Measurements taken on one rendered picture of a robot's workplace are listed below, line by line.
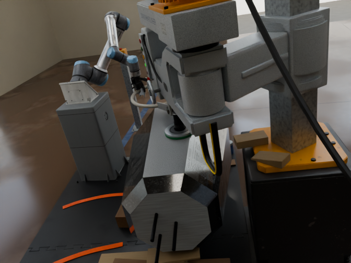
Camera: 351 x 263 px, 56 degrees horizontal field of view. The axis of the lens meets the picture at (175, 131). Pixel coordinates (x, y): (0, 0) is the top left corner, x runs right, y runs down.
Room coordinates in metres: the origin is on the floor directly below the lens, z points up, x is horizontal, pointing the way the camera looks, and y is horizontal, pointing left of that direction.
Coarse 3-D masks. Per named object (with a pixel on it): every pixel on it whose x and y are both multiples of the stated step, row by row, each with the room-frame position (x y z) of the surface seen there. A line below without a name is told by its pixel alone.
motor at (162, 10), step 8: (160, 0) 1.34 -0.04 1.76; (168, 0) 1.30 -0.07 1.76; (176, 0) 1.30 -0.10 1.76; (184, 0) 1.29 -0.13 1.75; (192, 0) 1.28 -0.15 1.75; (200, 0) 1.29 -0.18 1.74; (208, 0) 1.25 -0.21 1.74; (216, 0) 1.25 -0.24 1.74; (224, 0) 1.26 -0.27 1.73; (152, 8) 1.42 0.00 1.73; (160, 8) 1.29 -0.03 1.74; (168, 8) 1.24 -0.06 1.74; (176, 8) 1.23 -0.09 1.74; (184, 8) 1.23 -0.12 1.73
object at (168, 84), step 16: (224, 48) 1.30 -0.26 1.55; (160, 64) 1.78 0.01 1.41; (176, 64) 1.35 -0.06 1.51; (192, 64) 1.27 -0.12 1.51; (208, 64) 1.29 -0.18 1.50; (224, 64) 1.30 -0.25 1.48; (160, 80) 1.79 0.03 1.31; (176, 80) 1.56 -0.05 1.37; (176, 96) 1.55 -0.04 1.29; (176, 112) 1.54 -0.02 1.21; (224, 112) 1.31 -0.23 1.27; (192, 128) 1.28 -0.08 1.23; (208, 128) 1.28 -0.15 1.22
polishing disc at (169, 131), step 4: (172, 124) 2.12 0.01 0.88; (168, 128) 2.06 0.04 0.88; (172, 128) 2.05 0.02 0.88; (168, 132) 2.01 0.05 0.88; (172, 132) 1.99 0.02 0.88; (176, 132) 1.98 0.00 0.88; (180, 132) 1.97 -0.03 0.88; (184, 132) 1.96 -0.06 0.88; (188, 132) 1.95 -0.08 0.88; (172, 136) 1.94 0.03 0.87; (176, 136) 1.93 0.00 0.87; (180, 136) 1.92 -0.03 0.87
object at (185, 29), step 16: (144, 16) 1.84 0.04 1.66; (160, 16) 1.36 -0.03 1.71; (176, 16) 1.20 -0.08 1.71; (192, 16) 1.21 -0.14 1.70; (208, 16) 1.22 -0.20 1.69; (224, 16) 1.23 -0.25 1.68; (160, 32) 1.42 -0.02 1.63; (176, 32) 1.19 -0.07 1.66; (192, 32) 1.20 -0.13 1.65; (208, 32) 1.22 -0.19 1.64; (224, 32) 1.23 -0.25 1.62; (176, 48) 1.19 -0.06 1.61; (192, 48) 1.28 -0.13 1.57; (208, 48) 1.29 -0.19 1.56
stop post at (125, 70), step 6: (126, 66) 4.03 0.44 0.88; (126, 72) 4.03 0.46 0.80; (126, 78) 4.04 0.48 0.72; (126, 84) 4.04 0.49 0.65; (132, 90) 4.03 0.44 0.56; (132, 108) 4.04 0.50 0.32; (138, 108) 4.10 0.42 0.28; (138, 114) 4.03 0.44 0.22; (138, 120) 4.03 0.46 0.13; (138, 126) 4.04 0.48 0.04
